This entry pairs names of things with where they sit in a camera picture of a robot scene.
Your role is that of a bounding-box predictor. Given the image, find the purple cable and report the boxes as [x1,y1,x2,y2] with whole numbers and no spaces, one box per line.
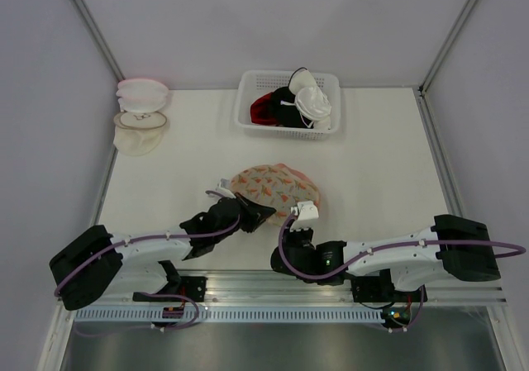
[279,212,527,283]
[54,188,243,300]

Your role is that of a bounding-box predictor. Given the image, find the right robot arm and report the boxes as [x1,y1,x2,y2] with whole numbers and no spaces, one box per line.
[270,214,501,302]

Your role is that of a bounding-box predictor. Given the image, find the black bra in basket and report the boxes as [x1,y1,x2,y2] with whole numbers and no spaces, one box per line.
[270,87,312,128]

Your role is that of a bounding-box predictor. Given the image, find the white plastic basket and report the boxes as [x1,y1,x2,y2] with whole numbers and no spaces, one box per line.
[233,69,341,140]

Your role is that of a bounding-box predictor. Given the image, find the beige round laundry bag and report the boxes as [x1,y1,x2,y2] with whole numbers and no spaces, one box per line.
[113,112,169,156]

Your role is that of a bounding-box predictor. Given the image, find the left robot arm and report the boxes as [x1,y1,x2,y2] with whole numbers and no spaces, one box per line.
[49,193,276,311]

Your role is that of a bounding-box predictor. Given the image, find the red bra in basket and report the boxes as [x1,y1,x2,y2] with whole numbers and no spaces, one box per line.
[250,93,278,126]

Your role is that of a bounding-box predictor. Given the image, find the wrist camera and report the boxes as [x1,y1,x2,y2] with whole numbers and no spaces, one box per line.
[290,201,319,221]
[216,178,235,197]

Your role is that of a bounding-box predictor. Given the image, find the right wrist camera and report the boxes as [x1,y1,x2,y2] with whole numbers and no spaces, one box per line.
[290,201,319,221]

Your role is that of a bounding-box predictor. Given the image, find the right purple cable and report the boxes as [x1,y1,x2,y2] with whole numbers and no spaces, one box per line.
[279,212,527,283]

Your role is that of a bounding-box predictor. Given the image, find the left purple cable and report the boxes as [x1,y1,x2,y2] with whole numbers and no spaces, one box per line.
[54,188,243,300]

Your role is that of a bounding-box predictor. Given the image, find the aluminium rail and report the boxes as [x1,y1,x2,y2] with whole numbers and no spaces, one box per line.
[61,268,509,306]

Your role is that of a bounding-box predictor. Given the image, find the white slotted cable duct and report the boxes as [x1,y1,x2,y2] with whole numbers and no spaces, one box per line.
[75,306,384,324]

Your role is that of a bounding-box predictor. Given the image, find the white pink laundry bag stack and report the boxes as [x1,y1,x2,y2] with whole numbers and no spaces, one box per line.
[116,78,169,113]

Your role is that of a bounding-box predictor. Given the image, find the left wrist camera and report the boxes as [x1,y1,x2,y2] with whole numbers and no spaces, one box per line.
[216,178,235,197]

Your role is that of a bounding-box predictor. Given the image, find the floral mesh laundry bag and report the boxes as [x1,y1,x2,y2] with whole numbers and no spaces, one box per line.
[229,164,321,226]

